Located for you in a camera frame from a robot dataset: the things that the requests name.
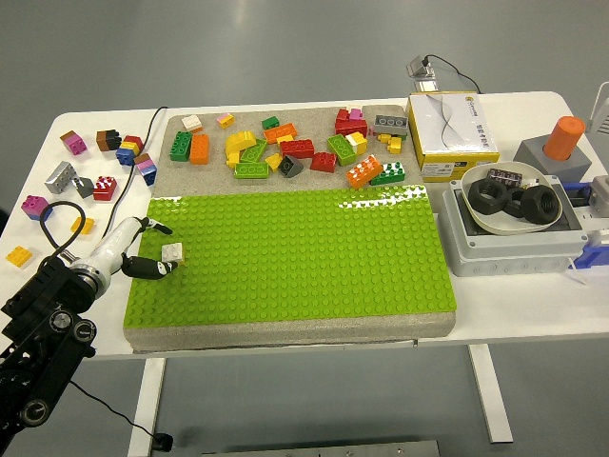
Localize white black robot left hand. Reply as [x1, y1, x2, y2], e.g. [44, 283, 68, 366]
[70, 216, 182, 282]

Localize white square toy brick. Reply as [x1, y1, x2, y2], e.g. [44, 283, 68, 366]
[161, 241, 186, 266]

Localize grey slope toy brick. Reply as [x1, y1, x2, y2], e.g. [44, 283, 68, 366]
[70, 175, 95, 199]

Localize silver toy brick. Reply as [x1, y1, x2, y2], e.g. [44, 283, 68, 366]
[44, 160, 80, 195]

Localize magenta blue toy brick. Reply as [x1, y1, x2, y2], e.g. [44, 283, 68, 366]
[21, 194, 54, 223]

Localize blue yellow toy brick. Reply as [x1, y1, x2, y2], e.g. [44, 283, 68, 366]
[115, 141, 139, 167]

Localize brown black toy brick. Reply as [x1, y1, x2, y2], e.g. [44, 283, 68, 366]
[95, 129, 123, 153]

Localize pink brown toy brick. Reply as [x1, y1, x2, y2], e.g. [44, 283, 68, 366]
[59, 129, 89, 156]

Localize dark green long toy brick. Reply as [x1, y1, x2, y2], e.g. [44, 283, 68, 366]
[169, 130, 194, 163]

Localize orange long toy brick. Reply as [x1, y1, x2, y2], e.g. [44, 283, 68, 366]
[188, 133, 211, 166]
[345, 154, 384, 189]
[263, 123, 299, 145]

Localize lime green long toy brick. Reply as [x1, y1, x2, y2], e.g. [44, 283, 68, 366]
[325, 133, 358, 168]
[232, 161, 270, 180]
[239, 138, 269, 165]

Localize yellow arch toy brick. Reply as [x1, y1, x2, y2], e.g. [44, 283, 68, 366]
[225, 129, 258, 154]

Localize green studded baseplate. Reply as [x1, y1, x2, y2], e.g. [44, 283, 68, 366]
[122, 184, 461, 330]

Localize red long toy brick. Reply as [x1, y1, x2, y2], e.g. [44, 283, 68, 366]
[279, 139, 316, 160]

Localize red square toy brick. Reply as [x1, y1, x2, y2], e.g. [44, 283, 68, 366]
[309, 151, 338, 173]

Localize white yellow toy brick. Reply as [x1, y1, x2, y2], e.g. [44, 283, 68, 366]
[344, 131, 369, 156]

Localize large red toy brick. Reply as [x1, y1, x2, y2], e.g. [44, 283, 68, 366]
[334, 108, 369, 139]

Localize grey long toy brick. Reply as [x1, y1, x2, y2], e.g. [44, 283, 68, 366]
[373, 113, 409, 136]

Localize red white printed brick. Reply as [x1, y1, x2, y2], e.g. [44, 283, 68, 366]
[92, 174, 119, 202]

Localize pink blue brown brick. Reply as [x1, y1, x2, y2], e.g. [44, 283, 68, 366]
[133, 152, 158, 187]

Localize grey-brown foam mat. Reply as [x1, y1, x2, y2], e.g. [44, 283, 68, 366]
[124, 103, 459, 354]

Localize white table leg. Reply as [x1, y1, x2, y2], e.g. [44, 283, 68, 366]
[127, 357, 167, 457]
[466, 343, 514, 445]

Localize grey black slope brick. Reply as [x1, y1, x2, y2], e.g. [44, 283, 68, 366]
[277, 155, 305, 178]

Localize green white printed brick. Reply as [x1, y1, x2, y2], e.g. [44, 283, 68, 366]
[369, 161, 406, 187]

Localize small silver clear device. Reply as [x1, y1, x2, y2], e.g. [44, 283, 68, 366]
[406, 54, 438, 94]

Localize white yellow cardboard box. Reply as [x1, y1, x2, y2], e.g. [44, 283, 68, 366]
[407, 90, 501, 184]

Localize large black hex nut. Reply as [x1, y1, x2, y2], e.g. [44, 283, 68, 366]
[519, 184, 565, 225]
[467, 178, 510, 213]

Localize cream bowl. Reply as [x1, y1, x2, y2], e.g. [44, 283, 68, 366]
[461, 160, 571, 236]

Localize dark striped block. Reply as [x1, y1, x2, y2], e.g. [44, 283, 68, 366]
[487, 167, 524, 188]

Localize small black hex nut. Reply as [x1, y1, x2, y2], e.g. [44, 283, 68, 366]
[502, 187, 529, 219]

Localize grey plastic junction box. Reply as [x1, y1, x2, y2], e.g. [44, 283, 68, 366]
[441, 174, 589, 278]

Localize orange cylinder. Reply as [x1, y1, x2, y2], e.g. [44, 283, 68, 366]
[542, 115, 586, 161]

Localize white zip tie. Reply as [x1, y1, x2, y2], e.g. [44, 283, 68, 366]
[565, 259, 591, 288]

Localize blue plastic fixture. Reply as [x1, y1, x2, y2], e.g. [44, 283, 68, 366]
[570, 232, 609, 271]

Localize small grey block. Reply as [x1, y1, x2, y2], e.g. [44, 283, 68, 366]
[589, 174, 609, 213]

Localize black plug with thin cord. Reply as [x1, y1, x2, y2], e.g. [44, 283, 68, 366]
[70, 380, 173, 452]

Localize thin black device cable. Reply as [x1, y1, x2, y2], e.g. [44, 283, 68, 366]
[424, 53, 482, 94]

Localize blue black bracket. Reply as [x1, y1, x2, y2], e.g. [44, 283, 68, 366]
[560, 179, 594, 209]

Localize white perforated rail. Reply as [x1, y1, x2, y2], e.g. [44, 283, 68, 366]
[573, 205, 609, 234]

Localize white frame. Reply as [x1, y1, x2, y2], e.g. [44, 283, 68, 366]
[585, 80, 609, 137]

